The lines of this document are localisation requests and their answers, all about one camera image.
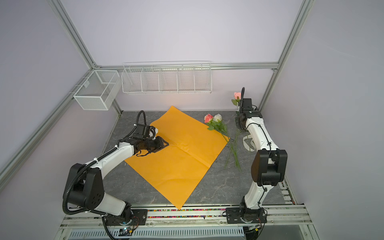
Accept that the pink fake rose stem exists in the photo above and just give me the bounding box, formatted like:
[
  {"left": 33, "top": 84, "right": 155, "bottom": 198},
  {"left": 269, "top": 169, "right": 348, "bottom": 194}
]
[{"left": 204, "top": 114, "right": 241, "bottom": 170}]

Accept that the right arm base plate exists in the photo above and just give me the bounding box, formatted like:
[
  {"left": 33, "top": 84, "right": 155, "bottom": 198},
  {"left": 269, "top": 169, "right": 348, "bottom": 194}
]
[{"left": 223, "top": 207, "right": 268, "bottom": 224}]

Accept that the aluminium front rail frame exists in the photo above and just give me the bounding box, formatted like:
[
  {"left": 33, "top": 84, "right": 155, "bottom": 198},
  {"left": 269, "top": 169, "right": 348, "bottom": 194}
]
[{"left": 55, "top": 205, "right": 319, "bottom": 240}]

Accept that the small white mesh basket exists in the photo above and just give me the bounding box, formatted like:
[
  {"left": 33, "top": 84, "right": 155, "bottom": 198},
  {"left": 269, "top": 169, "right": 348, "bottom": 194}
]
[{"left": 74, "top": 70, "right": 122, "bottom": 111}]

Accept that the long white wire basket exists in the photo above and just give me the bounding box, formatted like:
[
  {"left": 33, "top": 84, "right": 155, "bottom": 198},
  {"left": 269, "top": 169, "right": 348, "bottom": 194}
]
[{"left": 122, "top": 61, "right": 213, "bottom": 94}]

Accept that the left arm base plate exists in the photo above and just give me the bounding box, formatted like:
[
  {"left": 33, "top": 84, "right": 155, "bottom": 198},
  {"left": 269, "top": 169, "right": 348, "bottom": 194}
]
[{"left": 105, "top": 209, "right": 148, "bottom": 226}]

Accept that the orange wrapping paper sheet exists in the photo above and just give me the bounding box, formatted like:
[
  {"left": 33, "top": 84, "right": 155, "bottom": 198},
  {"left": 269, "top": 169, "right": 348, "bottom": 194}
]
[{"left": 125, "top": 107, "right": 229, "bottom": 209}]

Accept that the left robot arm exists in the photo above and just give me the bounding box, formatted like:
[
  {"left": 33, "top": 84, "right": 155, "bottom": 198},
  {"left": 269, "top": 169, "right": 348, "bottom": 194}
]
[{"left": 62, "top": 111, "right": 169, "bottom": 225}]

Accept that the white fake rose stem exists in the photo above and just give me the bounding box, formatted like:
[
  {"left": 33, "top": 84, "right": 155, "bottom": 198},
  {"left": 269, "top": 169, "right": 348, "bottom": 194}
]
[{"left": 212, "top": 114, "right": 235, "bottom": 155}]

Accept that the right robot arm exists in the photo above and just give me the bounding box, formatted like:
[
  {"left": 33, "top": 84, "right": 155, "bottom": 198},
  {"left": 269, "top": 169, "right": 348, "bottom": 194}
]
[{"left": 235, "top": 88, "right": 288, "bottom": 223}]

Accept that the white printed ribbon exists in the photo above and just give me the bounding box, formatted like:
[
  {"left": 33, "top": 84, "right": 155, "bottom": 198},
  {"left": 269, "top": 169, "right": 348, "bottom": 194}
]
[{"left": 243, "top": 135, "right": 256, "bottom": 152}]

